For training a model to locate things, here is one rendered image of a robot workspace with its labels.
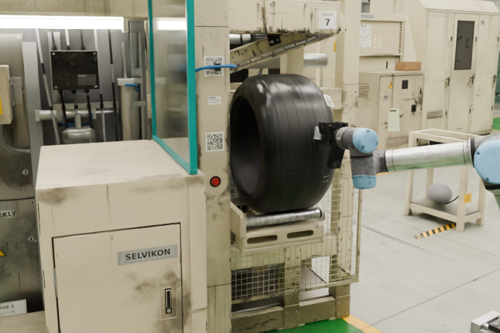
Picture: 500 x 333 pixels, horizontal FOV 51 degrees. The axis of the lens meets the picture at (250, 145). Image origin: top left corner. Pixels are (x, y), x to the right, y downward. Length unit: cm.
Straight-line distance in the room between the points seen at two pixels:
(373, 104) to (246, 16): 450
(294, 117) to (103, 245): 92
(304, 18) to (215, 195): 90
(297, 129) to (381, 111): 481
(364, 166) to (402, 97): 535
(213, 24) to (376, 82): 478
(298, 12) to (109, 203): 141
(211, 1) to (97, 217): 100
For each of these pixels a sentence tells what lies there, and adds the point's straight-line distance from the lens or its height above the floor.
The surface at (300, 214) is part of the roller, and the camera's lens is 216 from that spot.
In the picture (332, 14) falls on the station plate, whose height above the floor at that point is 172.
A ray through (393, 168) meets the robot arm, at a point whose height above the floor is 119.
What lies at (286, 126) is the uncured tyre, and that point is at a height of 129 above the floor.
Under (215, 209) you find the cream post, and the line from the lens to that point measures 210.
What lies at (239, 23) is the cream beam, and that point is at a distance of 231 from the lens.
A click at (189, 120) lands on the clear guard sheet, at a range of 130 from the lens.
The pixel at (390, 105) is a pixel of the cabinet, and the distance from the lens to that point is 685.
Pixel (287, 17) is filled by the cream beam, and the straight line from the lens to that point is 239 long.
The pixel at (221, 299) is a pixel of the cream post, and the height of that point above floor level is 56.
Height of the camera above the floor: 159
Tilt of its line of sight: 11 degrees down
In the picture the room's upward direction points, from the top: straight up
